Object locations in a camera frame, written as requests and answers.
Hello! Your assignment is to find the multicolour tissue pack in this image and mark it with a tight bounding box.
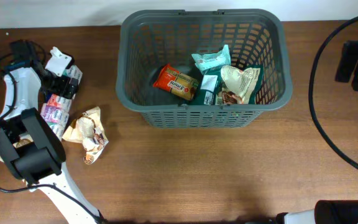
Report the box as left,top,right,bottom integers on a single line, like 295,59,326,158
40,65,83,141

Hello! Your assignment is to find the beige snack bag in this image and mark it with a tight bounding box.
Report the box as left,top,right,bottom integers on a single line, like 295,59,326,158
62,106,109,165

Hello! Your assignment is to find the brown white snack pouch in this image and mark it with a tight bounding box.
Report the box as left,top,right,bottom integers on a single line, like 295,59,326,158
0,134,33,162

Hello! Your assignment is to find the orange spaghetti packet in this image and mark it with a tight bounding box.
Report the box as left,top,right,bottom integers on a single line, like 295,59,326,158
153,64,200,101

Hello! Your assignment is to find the light teal small packet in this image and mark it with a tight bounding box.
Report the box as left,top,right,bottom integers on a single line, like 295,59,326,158
191,45,231,75

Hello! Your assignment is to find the green coffee bean bag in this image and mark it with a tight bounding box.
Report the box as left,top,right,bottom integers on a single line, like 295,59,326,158
194,64,266,106

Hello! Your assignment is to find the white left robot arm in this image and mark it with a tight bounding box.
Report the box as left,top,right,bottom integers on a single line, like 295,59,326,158
0,40,106,223

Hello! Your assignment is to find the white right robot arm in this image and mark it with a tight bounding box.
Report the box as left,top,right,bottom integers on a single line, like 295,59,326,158
276,40,358,224

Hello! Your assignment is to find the grey plastic basket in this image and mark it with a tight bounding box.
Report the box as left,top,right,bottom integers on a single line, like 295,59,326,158
116,9,293,128

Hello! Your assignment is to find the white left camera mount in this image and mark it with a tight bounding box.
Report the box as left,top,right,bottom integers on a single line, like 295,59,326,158
45,47,74,77

